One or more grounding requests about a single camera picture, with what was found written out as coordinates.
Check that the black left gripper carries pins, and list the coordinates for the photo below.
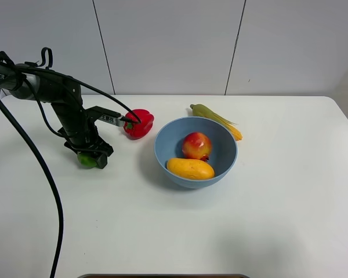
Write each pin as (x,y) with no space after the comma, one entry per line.
(80,132)

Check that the green lime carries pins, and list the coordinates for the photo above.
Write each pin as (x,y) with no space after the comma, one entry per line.
(86,160)

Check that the yellow mango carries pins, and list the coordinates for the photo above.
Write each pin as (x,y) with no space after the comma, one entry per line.
(192,169)

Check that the red pomegranate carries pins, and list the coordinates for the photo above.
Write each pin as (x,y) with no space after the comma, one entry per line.
(197,145)

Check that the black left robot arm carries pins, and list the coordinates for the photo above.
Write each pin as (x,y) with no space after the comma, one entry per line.
(64,95)

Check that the blue plastic bowl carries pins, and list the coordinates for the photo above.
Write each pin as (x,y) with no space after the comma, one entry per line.
(169,140)

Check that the red bell pepper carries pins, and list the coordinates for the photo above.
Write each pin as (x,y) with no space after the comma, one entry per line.
(139,130)

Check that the corn cob with husk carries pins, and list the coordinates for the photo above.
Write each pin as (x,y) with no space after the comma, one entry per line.
(203,111)

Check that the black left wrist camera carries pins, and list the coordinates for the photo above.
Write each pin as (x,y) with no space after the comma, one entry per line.
(107,117)

